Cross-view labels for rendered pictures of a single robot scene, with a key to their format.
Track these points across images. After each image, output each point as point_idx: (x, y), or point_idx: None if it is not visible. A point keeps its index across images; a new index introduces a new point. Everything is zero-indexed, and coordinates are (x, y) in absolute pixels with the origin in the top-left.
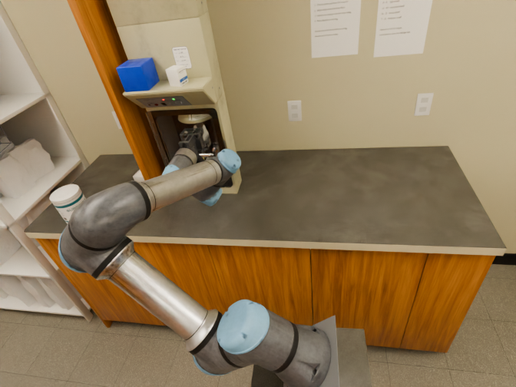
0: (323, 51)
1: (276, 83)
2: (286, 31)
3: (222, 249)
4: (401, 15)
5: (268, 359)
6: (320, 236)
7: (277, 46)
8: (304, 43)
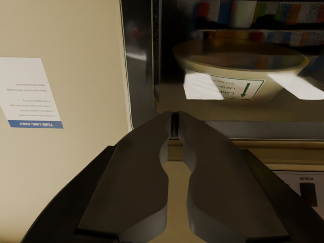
0: (26, 65)
1: (90, 20)
2: (84, 95)
3: None
4: None
5: None
6: None
7: (93, 78)
8: (56, 78)
